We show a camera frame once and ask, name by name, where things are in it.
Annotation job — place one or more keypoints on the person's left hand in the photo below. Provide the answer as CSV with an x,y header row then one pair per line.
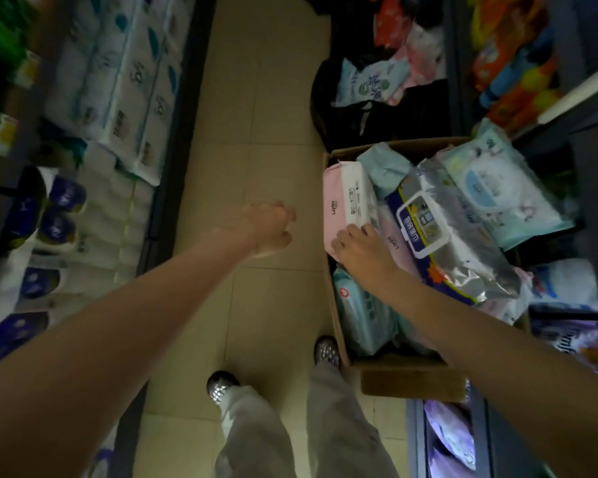
x,y
269,228

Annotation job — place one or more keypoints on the person's right hand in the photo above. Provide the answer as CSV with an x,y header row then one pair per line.
x,y
366,256

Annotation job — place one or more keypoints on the person's left fingers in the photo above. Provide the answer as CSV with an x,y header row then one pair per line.
x,y
281,223

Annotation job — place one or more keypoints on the person's right fingers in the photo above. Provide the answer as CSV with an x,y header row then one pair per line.
x,y
350,236

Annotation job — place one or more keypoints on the pink wet wipes packet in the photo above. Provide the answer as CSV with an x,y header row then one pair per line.
x,y
349,194

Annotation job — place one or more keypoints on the person's right forearm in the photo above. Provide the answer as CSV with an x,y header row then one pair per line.
x,y
503,373

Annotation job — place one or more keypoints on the person's left forearm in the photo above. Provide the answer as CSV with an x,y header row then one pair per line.
x,y
104,343

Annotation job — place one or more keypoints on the pale pink flat packet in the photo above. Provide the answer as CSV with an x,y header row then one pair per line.
x,y
396,236

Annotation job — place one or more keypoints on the plain light blue packet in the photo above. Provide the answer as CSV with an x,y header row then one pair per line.
x,y
384,166

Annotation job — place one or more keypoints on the teal wipes packet red dot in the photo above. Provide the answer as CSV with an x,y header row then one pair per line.
x,y
364,313

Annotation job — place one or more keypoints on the silver and blue wipes packet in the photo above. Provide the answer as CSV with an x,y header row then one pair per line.
x,y
453,243

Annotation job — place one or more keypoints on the black bag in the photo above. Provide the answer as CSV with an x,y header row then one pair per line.
x,y
378,124

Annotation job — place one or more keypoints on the shiny silver shoe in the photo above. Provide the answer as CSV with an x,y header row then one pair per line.
x,y
327,350
221,385

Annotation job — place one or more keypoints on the dark shelf unit white goods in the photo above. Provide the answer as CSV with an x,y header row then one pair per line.
x,y
179,119

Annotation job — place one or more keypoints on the light blue green-print packet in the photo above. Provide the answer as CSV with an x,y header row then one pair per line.
x,y
371,82

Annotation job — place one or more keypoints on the brown cardboard box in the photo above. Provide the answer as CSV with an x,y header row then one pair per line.
x,y
408,380

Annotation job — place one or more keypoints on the large light blue wipes packet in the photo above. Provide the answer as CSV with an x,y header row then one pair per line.
x,y
503,194

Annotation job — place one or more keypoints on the stack of plain white rolls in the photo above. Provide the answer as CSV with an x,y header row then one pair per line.
x,y
112,228

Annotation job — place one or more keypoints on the pink and white patterned packet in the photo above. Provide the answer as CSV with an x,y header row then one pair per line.
x,y
421,54

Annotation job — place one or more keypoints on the person's grey trousers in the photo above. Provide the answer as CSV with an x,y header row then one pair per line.
x,y
344,433

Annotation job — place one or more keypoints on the stack of white tissue packs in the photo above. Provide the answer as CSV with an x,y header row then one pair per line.
x,y
124,79

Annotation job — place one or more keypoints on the red orange packet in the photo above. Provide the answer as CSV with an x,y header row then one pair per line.
x,y
392,22

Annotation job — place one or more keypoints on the row of lilac packets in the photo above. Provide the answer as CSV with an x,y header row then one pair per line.
x,y
451,433

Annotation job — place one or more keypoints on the white and blue soft packet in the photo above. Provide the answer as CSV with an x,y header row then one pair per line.
x,y
565,286

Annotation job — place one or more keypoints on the stack of blue-white tissue packs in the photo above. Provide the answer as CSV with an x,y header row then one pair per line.
x,y
35,233

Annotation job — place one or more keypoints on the purple printed packet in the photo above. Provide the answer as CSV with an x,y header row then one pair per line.
x,y
573,345

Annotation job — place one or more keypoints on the dark metal shelf unit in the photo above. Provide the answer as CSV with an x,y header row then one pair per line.
x,y
590,159

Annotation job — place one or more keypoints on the row of green packets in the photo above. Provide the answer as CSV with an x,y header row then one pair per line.
x,y
0,54

